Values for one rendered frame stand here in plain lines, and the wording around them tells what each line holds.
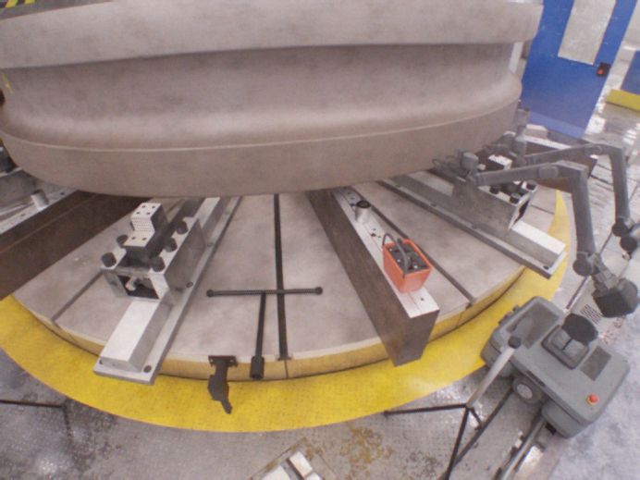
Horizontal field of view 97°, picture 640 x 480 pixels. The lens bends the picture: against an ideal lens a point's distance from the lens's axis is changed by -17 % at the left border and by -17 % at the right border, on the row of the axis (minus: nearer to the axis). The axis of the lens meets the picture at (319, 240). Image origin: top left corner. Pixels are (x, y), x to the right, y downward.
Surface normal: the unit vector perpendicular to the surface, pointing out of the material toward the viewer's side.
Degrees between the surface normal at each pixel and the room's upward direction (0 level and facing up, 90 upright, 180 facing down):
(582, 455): 0
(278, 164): 90
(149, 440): 0
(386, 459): 0
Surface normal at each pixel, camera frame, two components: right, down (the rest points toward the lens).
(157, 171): -0.07, 0.63
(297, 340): 0.00, -0.77
